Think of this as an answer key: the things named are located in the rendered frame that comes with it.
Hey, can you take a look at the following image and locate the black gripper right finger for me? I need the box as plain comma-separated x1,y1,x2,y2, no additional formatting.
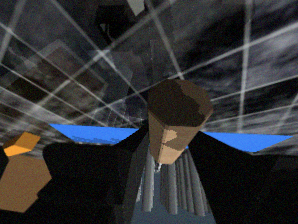
188,130,298,224

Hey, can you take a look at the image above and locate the orange rectangular bar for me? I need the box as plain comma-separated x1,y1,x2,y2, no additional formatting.
2,131,41,156

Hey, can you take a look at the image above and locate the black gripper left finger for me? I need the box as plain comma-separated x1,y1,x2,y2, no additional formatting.
42,124,149,224

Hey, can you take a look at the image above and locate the blue flat strip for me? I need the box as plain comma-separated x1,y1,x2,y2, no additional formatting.
49,124,293,152

